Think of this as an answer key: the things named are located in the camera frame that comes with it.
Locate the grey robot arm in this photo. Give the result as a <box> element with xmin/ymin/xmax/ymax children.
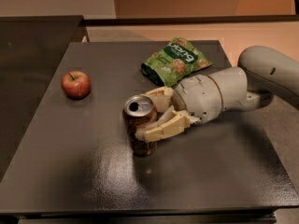
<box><xmin>135</xmin><ymin>46</ymin><xmax>299</xmax><ymax>142</ymax></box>

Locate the green snack bag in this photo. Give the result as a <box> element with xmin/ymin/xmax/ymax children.
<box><xmin>141</xmin><ymin>37</ymin><xmax>212</xmax><ymax>87</ymax></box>

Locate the red apple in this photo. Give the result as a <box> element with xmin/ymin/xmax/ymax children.
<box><xmin>61</xmin><ymin>70</ymin><xmax>91</xmax><ymax>100</ymax></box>

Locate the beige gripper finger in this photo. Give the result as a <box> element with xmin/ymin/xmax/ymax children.
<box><xmin>145</xmin><ymin>87</ymin><xmax>174</xmax><ymax>113</ymax></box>
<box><xmin>135</xmin><ymin>105</ymin><xmax>200</xmax><ymax>143</ymax></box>

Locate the orange soda can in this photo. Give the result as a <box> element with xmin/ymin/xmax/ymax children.
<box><xmin>122</xmin><ymin>94</ymin><xmax>157</xmax><ymax>156</ymax></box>

